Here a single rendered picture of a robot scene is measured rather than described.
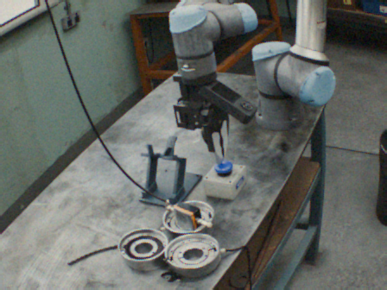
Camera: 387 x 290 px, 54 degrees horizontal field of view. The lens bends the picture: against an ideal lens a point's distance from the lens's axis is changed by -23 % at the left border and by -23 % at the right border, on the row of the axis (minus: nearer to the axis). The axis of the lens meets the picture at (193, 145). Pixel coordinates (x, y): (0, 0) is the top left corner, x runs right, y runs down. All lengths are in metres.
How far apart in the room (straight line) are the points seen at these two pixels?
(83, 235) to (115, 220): 0.10
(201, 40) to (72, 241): 0.53
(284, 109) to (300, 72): 0.18
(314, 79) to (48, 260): 0.77
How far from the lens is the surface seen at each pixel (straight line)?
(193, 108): 0.95
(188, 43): 0.88
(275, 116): 1.25
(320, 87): 1.10
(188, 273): 0.85
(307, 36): 1.10
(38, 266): 1.01
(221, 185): 1.02
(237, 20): 0.93
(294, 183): 1.48
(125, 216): 1.06
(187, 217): 0.91
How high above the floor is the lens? 1.44
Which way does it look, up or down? 31 degrees down
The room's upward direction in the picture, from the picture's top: 11 degrees counter-clockwise
